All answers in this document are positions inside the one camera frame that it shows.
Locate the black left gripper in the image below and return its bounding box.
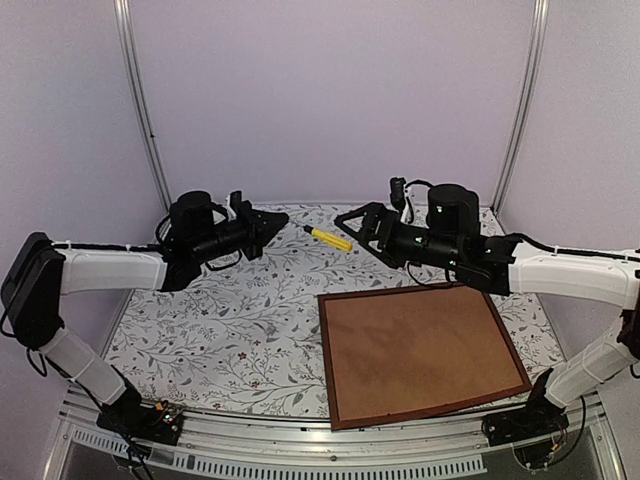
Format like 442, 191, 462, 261
192, 199, 289, 263

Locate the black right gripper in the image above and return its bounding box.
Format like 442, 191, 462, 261
335, 201, 463, 271

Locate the yellow handled screwdriver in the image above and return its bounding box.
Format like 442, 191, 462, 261
303, 225, 353, 252

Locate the red-brown wooden picture frame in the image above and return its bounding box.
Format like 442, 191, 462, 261
317, 283, 532, 431

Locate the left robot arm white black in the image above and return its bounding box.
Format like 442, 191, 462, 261
1, 191, 289, 434

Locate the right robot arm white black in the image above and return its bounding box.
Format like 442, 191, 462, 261
334, 177, 639, 436

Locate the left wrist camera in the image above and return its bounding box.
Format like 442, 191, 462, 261
225, 190, 243, 221

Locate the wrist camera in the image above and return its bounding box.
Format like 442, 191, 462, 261
225, 190, 243, 221
389, 177, 415, 225

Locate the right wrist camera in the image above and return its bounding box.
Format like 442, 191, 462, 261
389, 177, 415, 225

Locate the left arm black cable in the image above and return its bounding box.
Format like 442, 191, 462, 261
49, 199, 231, 252

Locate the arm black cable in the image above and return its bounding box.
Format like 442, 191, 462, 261
49, 199, 231, 252
404, 178, 640, 261

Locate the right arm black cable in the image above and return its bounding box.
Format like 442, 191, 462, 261
404, 178, 640, 261

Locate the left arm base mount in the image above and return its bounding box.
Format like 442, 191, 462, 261
96, 396, 184, 446

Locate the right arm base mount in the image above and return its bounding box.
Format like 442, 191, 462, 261
481, 399, 569, 446

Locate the right aluminium corner post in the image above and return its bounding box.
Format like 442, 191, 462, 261
490, 0, 549, 218

